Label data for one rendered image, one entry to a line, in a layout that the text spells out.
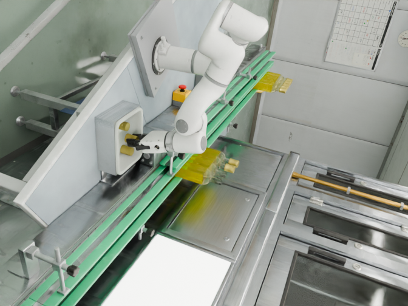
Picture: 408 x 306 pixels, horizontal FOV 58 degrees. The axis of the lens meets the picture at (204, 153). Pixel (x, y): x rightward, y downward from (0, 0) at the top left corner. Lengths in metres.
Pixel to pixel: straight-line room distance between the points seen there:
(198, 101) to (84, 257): 0.59
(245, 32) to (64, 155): 0.69
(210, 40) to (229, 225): 0.78
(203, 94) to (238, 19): 0.25
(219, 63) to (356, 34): 6.15
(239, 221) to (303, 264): 0.30
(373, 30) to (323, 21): 0.84
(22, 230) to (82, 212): 0.37
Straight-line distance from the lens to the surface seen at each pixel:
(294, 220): 1.76
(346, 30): 7.22
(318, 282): 1.54
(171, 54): 1.53
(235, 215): 1.64
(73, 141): 1.28
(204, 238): 1.51
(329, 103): 7.60
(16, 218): 1.70
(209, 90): 1.18
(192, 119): 1.18
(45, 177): 1.23
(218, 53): 1.15
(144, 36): 1.45
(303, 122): 7.81
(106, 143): 1.36
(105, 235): 1.28
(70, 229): 1.29
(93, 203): 1.38
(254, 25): 1.22
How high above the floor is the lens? 1.49
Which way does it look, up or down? 17 degrees down
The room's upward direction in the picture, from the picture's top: 107 degrees clockwise
